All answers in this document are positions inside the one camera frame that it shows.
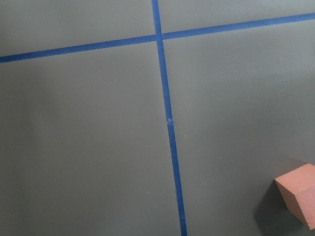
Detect orange foam block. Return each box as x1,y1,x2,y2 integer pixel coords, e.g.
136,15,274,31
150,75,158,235
275,164,315,230

